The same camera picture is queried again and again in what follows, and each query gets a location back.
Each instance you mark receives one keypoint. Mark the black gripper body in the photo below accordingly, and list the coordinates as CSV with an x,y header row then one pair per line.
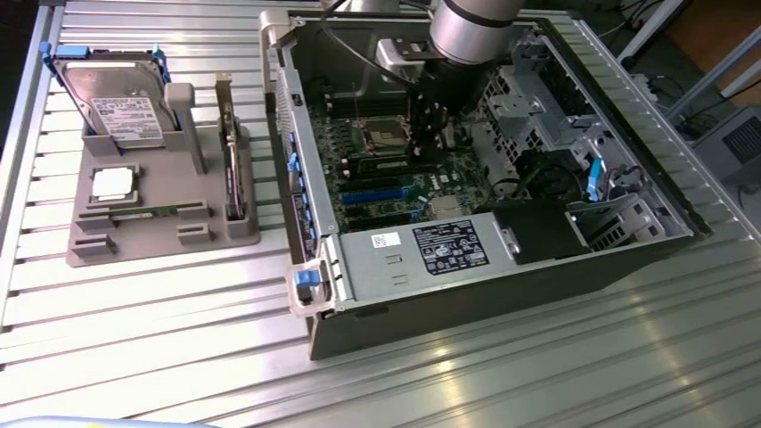
x,y
453,80

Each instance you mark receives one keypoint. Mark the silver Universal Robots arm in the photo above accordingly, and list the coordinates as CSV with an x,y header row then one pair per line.
x,y
470,27

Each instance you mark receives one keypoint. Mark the green RAM stick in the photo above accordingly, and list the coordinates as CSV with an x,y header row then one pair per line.
x,y
155,212

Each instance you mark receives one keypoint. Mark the CPU socket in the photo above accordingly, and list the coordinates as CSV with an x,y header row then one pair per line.
x,y
382,134

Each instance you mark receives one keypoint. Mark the metal disk bay cage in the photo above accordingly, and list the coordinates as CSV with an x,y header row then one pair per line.
x,y
523,111

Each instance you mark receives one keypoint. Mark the black expansion slot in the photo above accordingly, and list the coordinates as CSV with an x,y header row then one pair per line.
x,y
378,215
371,183

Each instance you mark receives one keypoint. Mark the blue expansion slot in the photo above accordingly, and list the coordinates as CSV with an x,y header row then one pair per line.
x,y
375,195

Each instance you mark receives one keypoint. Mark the silver chipset heatsink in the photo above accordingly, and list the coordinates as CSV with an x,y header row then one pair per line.
x,y
449,207

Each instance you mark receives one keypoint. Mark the green motherboard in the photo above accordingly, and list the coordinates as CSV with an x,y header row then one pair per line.
x,y
387,209

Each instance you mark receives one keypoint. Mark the black case fan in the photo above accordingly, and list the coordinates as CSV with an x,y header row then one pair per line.
x,y
550,176

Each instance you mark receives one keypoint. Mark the black plastic shroud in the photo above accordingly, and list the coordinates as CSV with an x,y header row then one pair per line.
x,y
538,232

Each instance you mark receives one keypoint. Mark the grey power supply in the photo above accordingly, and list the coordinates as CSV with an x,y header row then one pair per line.
x,y
411,263

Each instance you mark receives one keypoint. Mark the graphics card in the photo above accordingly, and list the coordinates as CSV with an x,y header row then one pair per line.
x,y
231,147

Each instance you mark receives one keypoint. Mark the open black PC case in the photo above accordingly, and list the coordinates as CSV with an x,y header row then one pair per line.
x,y
477,303

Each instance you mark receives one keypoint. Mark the blue case release latch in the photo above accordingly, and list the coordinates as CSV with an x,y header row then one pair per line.
x,y
305,283

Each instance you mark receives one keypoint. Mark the grey computer tower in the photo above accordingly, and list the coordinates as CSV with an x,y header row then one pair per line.
x,y
735,138

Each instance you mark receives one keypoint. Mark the grey parts rack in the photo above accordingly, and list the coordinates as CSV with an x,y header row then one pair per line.
x,y
155,236

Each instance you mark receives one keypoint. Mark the silver hard disk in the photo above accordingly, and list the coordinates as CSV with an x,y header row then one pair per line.
x,y
117,102

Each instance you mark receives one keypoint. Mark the silver CPU chip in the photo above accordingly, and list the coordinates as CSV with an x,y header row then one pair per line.
x,y
114,183

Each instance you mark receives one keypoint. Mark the light blue object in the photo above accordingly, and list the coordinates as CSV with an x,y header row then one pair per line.
x,y
71,422

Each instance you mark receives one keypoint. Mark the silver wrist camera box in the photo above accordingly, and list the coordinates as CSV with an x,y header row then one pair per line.
x,y
401,55

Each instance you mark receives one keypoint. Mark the white desk frame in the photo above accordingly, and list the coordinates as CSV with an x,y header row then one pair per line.
x,y
651,27

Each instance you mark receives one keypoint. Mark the blue disk carrier bracket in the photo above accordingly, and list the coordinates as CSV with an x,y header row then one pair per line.
x,y
71,51

